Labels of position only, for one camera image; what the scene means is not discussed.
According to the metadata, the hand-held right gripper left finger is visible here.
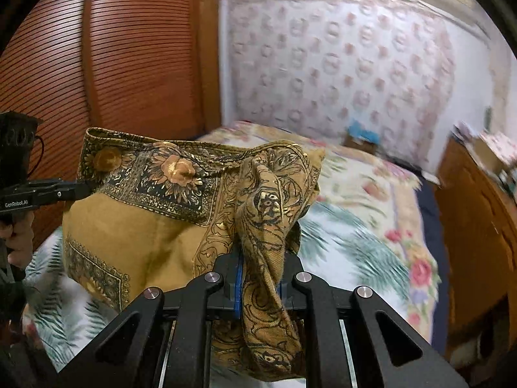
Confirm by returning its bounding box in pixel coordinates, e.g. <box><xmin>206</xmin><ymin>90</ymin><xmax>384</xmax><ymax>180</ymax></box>
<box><xmin>60</xmin><ymin>251</ymin><xmax>243</xmax><ymax>388</ymax></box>

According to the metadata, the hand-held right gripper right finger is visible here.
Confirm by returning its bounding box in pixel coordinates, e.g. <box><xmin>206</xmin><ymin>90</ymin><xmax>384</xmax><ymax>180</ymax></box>
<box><xmin>277</xmin><ymin>253</ymin><xmax>469</xmax><ymax>388</ymax></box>

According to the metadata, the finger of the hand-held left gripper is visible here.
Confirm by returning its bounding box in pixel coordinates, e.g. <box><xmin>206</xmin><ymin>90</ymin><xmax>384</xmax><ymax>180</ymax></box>
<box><xmin>29</xmin><ymin>177</ymin><xmax>96</xmax><ymax>208</ymax></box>

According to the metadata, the brown sunflower print scarf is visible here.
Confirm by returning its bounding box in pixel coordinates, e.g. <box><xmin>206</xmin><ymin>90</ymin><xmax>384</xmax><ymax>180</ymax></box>
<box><xmin>62</xmin><ymin>127</ymin><xmax>326</xmax><ymax>383</ymax></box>

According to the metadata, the person's left hand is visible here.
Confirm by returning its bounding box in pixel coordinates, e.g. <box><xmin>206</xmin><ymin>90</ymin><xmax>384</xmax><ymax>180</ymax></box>
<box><xmin>0</xmin><ymin>210</ymin><xmax>36</xmax><ymax>269</ymax></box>

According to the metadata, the navy blue bed sheet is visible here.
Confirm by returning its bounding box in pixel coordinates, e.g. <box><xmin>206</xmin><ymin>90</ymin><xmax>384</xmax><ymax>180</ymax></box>
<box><xmin>416</xmin><ymin>174</ymin><xmax>451</xmax><ymax>356</ymax></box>

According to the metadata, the wooden louvered wardrobe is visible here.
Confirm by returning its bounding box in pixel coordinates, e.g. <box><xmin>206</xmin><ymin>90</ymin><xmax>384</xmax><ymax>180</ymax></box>
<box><xmin>0</xmin><ymin>0</ymin><xmax>223</xmax><ymax>251</ymax></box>

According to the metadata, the blue cloth bundle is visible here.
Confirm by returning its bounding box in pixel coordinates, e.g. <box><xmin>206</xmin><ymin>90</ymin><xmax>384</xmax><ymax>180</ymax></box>
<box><xmin>347</xmin><ymin>119</ymin><xmax>382</xmax><ymax>146</ymax></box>

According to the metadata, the wooden sideboard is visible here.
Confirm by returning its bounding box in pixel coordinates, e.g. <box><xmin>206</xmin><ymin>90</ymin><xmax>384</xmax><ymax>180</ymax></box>
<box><xmin>434</xmin><ymin>137</ymin><xmax>517</xmax><ymax>356</ymax></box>

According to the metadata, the floral printed box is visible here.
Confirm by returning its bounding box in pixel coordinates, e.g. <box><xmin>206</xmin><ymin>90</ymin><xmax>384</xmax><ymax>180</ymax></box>
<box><xmin>477</xmin><ymin>131</ymin><xmax>517</xmax><ymax>170</ymax></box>

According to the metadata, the rose ring patterned curtain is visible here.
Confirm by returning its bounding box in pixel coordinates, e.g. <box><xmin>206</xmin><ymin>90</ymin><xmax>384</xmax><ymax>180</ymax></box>
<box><xmin>220</xmin><ymin>0</ymin><xmax>497</xmax><ymax>170</ymax></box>

